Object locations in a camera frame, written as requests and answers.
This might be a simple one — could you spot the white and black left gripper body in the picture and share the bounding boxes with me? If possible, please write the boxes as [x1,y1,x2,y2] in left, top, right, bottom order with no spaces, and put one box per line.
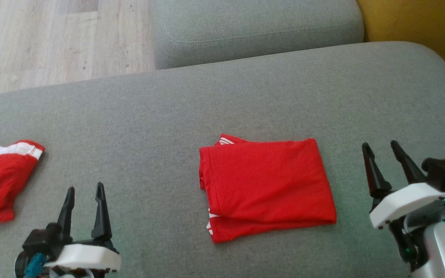
[46,236,122,275]

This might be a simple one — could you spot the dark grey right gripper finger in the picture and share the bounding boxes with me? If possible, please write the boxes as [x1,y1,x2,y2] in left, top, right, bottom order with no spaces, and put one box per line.
[390,141,427,185]
[362,142,393,199]

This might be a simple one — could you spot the grey sofa seat cushion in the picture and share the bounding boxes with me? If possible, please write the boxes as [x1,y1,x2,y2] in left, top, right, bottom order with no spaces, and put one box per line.
[149,0,365,70]

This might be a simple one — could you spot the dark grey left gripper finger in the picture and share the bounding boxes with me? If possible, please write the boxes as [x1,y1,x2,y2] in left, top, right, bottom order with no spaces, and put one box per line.
[91,183,113,241]
[57,187,76,243]

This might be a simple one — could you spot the red jersey with striped trim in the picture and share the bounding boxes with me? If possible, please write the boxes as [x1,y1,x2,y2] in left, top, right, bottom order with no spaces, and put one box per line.
[199,134,338,244]

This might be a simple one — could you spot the wide yellow sofa backrest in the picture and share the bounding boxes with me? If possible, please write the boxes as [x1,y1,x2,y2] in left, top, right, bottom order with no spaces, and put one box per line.
[356,0,445,68]

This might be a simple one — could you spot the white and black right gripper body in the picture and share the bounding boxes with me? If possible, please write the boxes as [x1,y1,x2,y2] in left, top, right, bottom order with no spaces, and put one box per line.
[369,183,445,271]

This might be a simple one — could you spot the grey yellow sofa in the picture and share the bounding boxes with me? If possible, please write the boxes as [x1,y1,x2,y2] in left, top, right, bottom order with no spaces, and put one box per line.
[0,41,445,278]

